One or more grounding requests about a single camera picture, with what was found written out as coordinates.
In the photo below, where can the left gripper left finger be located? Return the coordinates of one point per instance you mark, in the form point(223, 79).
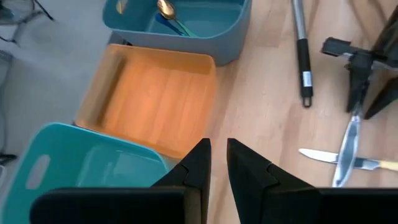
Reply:
point(192, 174)

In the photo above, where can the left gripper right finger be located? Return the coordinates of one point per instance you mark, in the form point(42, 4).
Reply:
point(248, 174)

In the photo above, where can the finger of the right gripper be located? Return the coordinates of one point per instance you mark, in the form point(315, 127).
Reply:
point(384, 98)
point(357, 81)

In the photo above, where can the all-silver table knife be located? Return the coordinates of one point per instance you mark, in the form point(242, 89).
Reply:
point(346, 149)

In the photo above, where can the orange wooden tray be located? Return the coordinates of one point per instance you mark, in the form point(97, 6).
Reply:
point(149, 102)

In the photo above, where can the teal green plastic bin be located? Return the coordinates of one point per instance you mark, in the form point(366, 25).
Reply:
point(77, 161)

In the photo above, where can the blue-grey plastic bin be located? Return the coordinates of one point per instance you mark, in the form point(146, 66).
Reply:
point(186, 49)

